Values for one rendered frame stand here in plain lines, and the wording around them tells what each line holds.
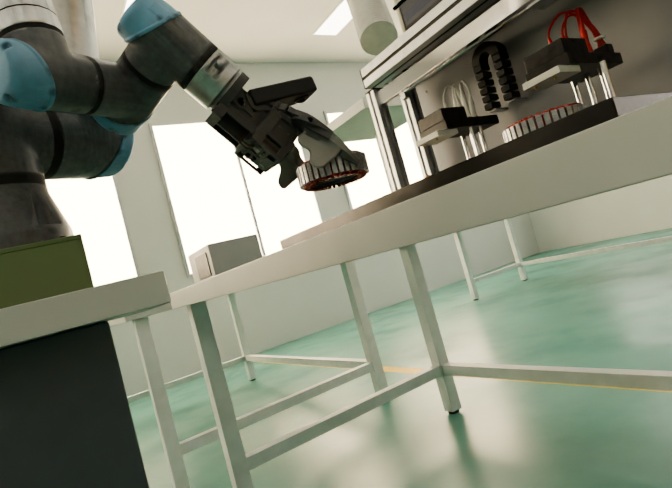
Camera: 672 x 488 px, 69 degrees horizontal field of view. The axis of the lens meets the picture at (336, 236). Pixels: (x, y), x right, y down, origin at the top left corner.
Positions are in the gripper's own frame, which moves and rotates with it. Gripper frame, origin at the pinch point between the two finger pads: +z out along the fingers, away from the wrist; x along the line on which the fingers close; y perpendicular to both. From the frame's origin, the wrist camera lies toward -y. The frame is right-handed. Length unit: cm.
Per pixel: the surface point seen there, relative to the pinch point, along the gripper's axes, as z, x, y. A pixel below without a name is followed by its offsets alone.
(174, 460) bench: 49, -135, 53
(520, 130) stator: 11.1, 24.0, -8.1
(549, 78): 11.6, 25.0, -18.7
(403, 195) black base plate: 3.8, 16.8, 7.1
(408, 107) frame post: 13.6, -19.5, -40.2
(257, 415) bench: 70, -135, 25
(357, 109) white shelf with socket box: 16, -64, -67
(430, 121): 10.9, -0.2, -22.4
